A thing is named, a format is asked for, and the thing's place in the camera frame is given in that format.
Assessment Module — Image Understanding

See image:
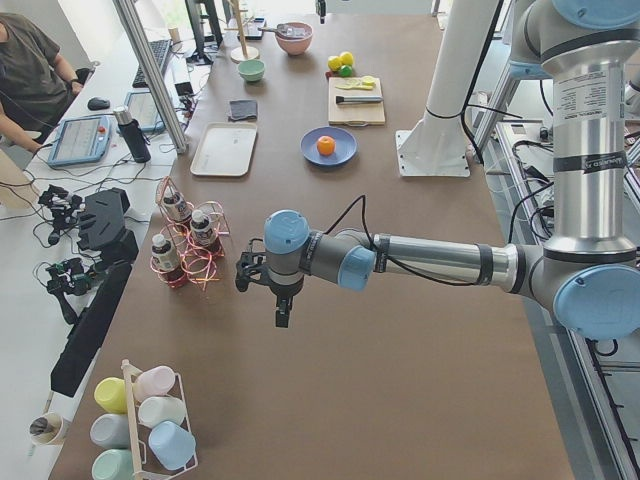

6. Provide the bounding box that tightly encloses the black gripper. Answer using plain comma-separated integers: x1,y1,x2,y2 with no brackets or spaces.
235,238,304,328

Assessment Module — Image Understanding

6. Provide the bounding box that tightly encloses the orange fruit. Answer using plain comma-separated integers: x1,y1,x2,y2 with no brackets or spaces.
316,135,336,156

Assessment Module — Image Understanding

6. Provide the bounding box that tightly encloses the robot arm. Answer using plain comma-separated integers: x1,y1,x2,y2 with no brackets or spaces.
235,1,639,340

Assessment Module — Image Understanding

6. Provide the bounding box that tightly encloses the blue round plate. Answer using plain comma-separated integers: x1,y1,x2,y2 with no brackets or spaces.
300,126,358,168

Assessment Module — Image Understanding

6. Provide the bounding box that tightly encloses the dark drink bottle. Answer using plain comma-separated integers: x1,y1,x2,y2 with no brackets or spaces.
190,209,223,258
151,233,187,288
162,191,192,227

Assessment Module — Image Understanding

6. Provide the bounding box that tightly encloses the pink plastic cup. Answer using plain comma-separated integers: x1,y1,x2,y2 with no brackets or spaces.
133,365,176,402

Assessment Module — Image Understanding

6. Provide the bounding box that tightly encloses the white plastic cup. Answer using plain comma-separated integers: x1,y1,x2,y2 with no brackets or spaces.
138,396,186,428

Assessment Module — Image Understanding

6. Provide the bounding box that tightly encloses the cream plastic tray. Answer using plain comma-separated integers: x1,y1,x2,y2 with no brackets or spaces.
190,122,257,177

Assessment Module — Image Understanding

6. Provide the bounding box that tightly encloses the blue plastic cup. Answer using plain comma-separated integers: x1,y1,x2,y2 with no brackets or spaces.
148,421,196,470

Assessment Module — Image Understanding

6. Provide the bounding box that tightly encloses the white cup rack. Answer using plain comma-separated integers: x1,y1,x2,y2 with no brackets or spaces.
121,359,199,480

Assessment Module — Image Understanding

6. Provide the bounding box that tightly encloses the yellow plastic cup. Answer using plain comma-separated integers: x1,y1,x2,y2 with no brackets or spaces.
94,377,127,414

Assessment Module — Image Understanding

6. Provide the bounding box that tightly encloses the grey folded cloth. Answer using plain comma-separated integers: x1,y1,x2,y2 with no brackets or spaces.
228,99,258,122

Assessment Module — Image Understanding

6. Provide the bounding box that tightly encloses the grey plastic cup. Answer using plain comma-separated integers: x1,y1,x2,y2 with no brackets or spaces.
90,413,130,449

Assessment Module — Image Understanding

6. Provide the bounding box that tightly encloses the wooden cutting board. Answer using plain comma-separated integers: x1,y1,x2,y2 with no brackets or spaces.
328,76,386,126

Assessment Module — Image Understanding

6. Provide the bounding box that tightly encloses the green plastic cup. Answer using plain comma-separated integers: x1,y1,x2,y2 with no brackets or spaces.
91,449,134,480

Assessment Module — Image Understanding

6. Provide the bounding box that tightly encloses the black thermos bottle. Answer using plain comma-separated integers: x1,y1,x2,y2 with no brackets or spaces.
113,105,151,163

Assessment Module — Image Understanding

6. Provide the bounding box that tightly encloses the green bowl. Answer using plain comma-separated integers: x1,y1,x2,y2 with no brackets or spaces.
237,59,265,83

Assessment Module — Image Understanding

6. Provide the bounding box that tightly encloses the lemon slice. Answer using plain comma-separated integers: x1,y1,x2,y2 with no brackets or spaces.
360,76,376,88

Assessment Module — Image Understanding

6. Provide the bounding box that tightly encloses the green lime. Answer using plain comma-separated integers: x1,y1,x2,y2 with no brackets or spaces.
337,65,353,78

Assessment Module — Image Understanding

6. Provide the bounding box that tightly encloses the yellow lemon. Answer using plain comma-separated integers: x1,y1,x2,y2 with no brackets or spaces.
327,56,343,72
339,51,354,66

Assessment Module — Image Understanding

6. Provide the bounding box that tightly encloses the blue teach pendant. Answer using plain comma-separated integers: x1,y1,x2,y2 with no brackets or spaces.
125,90,165,134
47,115,111,167

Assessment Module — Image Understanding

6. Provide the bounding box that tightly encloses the wooden cup stand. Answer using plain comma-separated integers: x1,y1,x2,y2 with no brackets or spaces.
226,0,260,64

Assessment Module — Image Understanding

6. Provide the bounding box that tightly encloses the pink bowl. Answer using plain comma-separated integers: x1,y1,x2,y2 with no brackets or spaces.
276,22,313,56

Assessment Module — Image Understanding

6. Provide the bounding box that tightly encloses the paper cup with pens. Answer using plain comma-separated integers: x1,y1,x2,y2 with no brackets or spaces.
29,412,69,446

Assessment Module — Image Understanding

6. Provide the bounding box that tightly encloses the ice cubes pile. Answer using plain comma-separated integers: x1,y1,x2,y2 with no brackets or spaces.
277,23,309,40

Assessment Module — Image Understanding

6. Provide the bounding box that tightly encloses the metal ice scoop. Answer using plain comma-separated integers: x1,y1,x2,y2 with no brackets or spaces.
258,22,309,40

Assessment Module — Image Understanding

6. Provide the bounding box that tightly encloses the black computer mouse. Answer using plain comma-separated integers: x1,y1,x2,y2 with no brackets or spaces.
87,97,111,111

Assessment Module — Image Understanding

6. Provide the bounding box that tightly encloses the black keyboard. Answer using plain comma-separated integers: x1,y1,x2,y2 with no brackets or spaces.
131,38,174,89

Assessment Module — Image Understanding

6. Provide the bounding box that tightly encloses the seated person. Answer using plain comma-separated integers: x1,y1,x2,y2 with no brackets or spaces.
1,13,90,154

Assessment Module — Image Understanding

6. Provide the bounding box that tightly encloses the copper wire bottle rack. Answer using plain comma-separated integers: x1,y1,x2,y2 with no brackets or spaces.
150,176,230,290

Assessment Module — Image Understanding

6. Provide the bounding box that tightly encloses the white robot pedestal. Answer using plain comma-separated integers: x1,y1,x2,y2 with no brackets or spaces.
396,0,503,177

